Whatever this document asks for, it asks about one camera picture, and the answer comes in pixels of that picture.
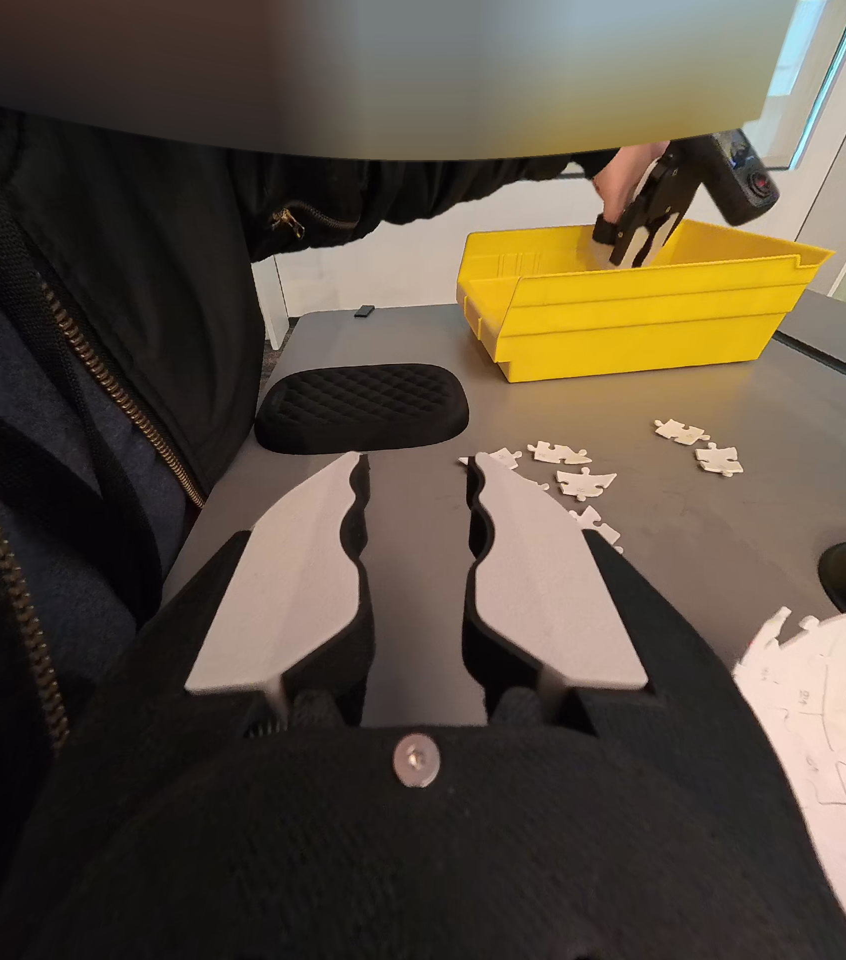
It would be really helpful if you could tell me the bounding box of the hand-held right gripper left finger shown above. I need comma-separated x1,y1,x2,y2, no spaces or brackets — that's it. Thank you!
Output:
184,450,375,695

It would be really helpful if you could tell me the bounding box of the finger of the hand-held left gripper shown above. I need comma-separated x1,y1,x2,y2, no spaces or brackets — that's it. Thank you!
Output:
627,213,684,267

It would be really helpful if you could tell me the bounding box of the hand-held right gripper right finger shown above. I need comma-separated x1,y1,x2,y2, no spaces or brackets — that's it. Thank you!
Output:
462,451,650,691

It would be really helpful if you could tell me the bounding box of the yellow plastic bin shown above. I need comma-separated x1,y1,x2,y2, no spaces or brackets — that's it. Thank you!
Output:
456,219,836,384

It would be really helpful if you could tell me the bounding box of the spread of white jigsaw pieces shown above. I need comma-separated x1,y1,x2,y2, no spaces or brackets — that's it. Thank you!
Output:
459,418,744,556

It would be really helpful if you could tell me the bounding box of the partly built puzzle ball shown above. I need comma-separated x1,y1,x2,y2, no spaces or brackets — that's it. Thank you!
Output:
732,607,846,960

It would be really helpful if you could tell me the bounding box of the person's left forearm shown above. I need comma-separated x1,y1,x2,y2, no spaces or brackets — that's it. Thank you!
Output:
363,150,622,230

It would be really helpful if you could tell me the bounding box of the person's left hand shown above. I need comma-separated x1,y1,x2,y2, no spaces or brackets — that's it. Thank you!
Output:
591,141,671,220

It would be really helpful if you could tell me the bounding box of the large window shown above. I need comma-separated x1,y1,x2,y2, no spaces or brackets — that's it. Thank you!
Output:
760,0,846,172

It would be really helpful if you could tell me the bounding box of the person's jacketed torso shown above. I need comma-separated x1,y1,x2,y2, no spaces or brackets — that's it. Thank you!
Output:
0,93,364,960

